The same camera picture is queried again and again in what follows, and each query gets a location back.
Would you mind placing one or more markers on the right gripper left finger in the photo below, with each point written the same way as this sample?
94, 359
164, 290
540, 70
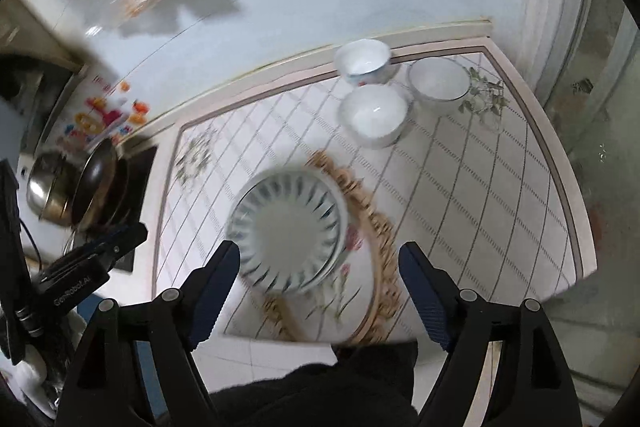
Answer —
184, 317

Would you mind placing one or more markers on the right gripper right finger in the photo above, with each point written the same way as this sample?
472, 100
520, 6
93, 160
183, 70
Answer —
452, 317

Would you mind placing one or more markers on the blue leaf pattern plate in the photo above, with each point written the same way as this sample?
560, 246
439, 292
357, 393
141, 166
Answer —
287, 231

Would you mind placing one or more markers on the white bowl red flowers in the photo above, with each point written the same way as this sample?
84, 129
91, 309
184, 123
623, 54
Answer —
374, 116

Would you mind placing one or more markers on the white bowl dark rim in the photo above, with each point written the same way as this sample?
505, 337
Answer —
439, 84

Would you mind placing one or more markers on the white bowl with hearts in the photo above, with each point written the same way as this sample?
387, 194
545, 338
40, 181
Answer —
364, 61

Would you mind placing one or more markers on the dark frying pan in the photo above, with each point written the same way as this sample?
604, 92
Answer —
100, 189

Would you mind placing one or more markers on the stainless steel pot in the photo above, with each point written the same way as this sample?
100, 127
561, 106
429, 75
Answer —
50, 188

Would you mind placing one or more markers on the black cooktop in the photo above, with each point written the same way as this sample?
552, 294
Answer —
124, 200

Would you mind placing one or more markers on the glass sliding door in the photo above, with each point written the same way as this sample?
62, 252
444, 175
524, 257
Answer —
595, 109

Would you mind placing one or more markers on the colourful wall stickers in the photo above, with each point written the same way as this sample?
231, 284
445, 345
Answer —
98, 109

